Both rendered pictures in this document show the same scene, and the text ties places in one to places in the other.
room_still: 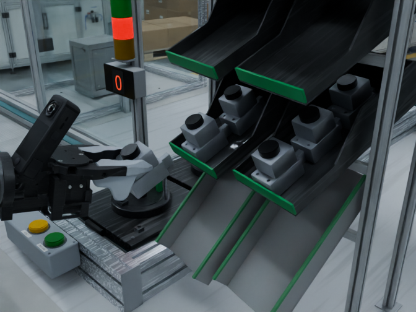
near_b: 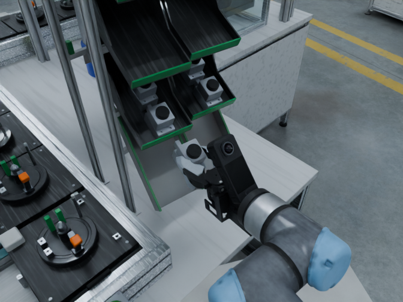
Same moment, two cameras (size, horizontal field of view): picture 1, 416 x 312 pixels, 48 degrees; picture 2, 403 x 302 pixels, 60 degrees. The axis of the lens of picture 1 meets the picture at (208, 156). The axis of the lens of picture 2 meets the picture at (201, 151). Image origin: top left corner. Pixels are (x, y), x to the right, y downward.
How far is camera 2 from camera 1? 0.89 m
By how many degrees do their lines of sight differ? 72
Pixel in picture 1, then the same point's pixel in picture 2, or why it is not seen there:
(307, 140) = (197, 72)
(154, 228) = (116, 227)
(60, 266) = not seen: outside the picture
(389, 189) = (62, 107)
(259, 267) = not seen: hidden behind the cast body
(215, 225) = (163, 168)
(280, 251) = (199, 139)
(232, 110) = (152, 92)
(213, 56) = (154, 62)
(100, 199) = (50, 280)
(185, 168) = (12, 209)
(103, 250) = (132, 267)
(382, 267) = not seen: hidden behind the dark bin
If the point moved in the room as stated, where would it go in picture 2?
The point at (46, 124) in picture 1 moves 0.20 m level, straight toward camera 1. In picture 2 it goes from (237, 157) to (339, 131)
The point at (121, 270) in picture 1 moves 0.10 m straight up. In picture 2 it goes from (164, 248) to (161, 224)
